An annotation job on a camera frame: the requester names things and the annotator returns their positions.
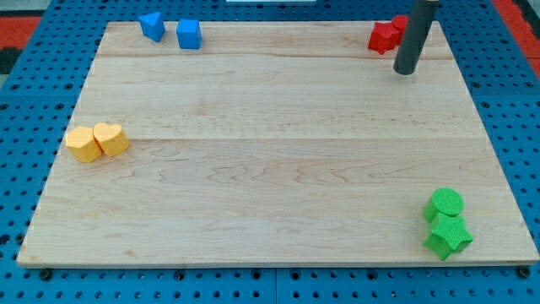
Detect light wooden board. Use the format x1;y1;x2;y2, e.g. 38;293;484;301
17;21;539;269

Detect blue cube block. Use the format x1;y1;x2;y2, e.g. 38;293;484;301
176;19;202;50

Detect yellow heart block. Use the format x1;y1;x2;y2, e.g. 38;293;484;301
94;122;130;156

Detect red star block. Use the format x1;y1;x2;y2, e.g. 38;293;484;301
368;22;401;55

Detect blue triangle block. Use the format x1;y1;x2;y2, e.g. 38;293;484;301
138;12;165;42

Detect green cylinder block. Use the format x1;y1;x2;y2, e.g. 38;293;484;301
423;187;464;222

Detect red cylinder block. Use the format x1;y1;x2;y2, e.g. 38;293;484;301
391;14;408;46

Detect yellow hexagon block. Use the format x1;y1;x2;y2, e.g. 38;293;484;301
66;126;103;163

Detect green star block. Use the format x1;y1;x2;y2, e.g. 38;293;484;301
423;213;474;261

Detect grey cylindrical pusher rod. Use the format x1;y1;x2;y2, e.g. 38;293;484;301
393;0;440;75

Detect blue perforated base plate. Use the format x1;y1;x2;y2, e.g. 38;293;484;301
1;0;539;303

